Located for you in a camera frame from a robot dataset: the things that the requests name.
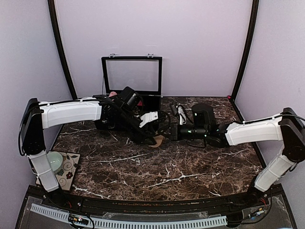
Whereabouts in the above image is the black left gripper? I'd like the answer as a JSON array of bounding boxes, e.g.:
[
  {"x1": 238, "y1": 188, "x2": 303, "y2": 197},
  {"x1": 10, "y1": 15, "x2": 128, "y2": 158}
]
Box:
[{"x1": 116, "y1": 108, "x2": 157, "y2": 146}]

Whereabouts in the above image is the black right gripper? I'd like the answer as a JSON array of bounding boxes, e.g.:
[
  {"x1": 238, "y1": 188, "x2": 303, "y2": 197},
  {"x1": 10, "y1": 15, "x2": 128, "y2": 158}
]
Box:
[{"x1": 158, "y1": 122, "x2": 208, "y2": 142}]

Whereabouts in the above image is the tan ribbed sock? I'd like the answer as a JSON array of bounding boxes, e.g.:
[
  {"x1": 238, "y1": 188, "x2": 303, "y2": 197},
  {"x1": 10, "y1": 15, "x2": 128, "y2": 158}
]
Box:
[{"x1": 149, "y1": 135, "x2": 165, "y2": 148}]

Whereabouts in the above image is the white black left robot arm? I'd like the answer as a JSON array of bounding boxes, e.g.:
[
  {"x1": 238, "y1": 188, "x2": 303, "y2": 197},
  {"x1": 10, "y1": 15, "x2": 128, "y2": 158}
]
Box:
[{"x1": 18, "y1": 87, "x2": 160, "y2": 208}]

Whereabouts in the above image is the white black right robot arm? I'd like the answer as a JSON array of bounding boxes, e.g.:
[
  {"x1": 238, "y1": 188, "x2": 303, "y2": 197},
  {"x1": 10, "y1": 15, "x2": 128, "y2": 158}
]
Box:
[{"x1": 170, "y1": 104, "x2": 305, "y2": 207}]

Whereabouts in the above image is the pink rolled sock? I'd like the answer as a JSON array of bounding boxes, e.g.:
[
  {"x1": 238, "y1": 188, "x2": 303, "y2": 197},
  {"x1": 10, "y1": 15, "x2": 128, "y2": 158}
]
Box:
[{"x1": 109, "y1": 91, "x2": 117, "y2": 97}]

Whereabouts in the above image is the black box with glass lid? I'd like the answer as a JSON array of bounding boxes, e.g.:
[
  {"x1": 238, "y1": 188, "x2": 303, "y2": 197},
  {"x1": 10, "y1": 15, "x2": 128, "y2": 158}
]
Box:
[{"x1": 94, "y1": 53, "x2": 163, "y2": 131}]

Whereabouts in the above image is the floral placemat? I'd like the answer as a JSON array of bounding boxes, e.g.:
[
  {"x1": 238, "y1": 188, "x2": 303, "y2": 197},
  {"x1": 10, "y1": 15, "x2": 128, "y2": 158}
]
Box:
[{"x1": 35, "y1": 150, "x2": 81, "y2": 191}]

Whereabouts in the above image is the pale green bowl on mat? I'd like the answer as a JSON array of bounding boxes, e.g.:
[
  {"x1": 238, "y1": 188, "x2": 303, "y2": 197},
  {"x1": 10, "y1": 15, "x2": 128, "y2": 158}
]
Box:
[{"x1": 47, "y1": 151, "x2": 63, "y2": 174}]

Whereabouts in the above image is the small circuit board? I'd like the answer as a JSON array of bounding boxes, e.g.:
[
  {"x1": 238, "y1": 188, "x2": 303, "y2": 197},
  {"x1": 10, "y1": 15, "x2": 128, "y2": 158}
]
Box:
[{"x1": 68, "y1": 215, "x2": 89, "y2": 225}]

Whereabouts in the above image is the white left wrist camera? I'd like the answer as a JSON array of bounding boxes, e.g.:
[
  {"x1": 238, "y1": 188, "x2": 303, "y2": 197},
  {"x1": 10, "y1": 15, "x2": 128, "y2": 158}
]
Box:
[{"x1": 139, "y1": 111, "x2": 158, "y2": 128}]

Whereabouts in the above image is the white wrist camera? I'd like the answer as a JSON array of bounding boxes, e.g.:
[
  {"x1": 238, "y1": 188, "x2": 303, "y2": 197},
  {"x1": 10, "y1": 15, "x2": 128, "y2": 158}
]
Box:
[
  {"x1": 139, "y1": 111, "x2": 158, "y2": 128},
  {"x1": 170, "y1": 103, "x2": 187, "y2": 125}
]

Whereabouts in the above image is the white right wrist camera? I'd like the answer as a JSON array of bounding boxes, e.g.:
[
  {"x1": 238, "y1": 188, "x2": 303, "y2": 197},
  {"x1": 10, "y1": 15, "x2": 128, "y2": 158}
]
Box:
[{"x1": 170, "y1": 103, "x2": 187, "y2": 125}]

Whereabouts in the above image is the black front table rail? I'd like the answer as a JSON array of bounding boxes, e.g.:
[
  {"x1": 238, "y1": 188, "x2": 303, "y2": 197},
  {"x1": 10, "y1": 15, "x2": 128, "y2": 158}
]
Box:
[{"x1": 26, "y1": 185, "x2": 284, "y2": 215}]

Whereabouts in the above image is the white slotted cable duct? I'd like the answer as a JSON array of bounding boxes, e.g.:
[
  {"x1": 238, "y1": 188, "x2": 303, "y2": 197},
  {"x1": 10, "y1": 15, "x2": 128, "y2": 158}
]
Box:
[{"x1": 30, "y1": 204, "x2": 228, "y2": 229}]

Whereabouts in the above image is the black right frame post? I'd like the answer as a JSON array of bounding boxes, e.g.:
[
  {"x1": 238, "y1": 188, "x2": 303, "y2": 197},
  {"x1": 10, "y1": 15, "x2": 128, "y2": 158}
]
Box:
[{"x1": 231, "y1": 0, "x2": 259, "y2": 103}]

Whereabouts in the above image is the black frame post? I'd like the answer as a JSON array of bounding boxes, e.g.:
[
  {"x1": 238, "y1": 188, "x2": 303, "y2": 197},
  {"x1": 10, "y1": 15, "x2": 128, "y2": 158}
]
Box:
[
  {"x1": 47, "y1": 0, "x2": 78, "y2": 99},
  {"x1": 231, "y1": 0, "x2": 259, "y2": 103}
]

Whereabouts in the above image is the black left frame post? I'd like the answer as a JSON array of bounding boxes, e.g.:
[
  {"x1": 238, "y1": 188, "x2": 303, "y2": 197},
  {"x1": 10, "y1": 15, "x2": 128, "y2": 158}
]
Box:
[{"x1": 47, "y1": 0, "x2": 78, "y2": 99}]

